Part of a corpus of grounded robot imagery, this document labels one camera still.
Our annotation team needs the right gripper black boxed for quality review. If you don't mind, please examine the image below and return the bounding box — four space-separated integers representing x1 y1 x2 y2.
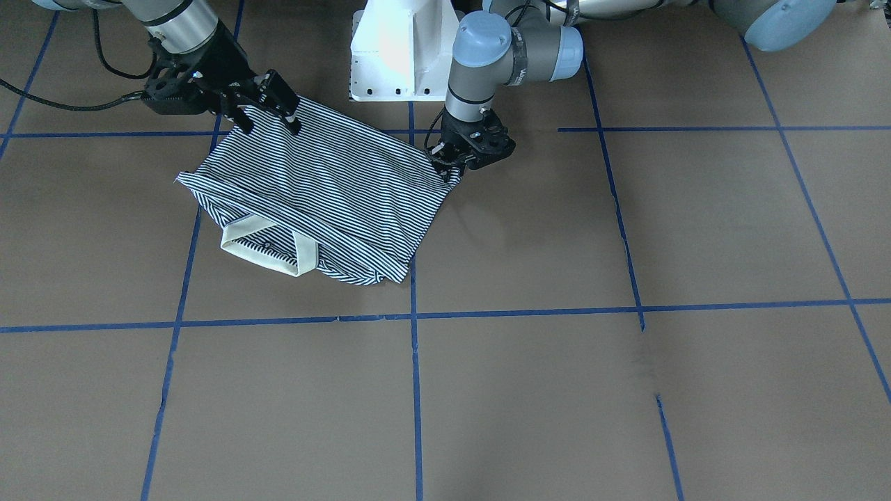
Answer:
181 28 302 136

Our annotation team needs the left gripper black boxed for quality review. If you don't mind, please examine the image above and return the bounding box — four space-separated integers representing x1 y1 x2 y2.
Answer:
427 110 506 183

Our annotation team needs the navy white striped polo shirt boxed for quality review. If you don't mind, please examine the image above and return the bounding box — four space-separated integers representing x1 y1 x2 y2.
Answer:
176 99 462 285

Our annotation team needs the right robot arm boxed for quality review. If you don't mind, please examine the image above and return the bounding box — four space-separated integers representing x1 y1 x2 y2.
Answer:
39 1 301 134

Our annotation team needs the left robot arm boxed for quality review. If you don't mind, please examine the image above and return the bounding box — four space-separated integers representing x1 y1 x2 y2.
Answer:
425 1 836 182

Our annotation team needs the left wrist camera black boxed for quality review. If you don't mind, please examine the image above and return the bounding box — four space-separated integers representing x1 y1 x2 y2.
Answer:
468 126 516 169

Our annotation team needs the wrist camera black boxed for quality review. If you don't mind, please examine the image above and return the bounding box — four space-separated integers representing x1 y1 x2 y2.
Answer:
143 61 207 116
468 126 516 169

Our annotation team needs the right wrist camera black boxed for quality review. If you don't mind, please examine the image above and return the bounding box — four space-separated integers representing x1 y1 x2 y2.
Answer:
143 61 207 116

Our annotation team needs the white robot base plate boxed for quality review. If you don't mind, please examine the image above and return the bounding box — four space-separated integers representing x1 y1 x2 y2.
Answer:
348 1 465 102

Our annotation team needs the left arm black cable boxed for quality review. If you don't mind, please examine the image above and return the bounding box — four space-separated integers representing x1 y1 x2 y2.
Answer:
501 0 578 29

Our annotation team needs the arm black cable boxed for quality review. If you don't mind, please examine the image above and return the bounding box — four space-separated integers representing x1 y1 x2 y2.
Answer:
0 7 161 112
501 0 578 29

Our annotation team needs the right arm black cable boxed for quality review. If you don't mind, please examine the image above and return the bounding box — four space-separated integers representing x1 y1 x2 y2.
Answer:
0 7 161 112

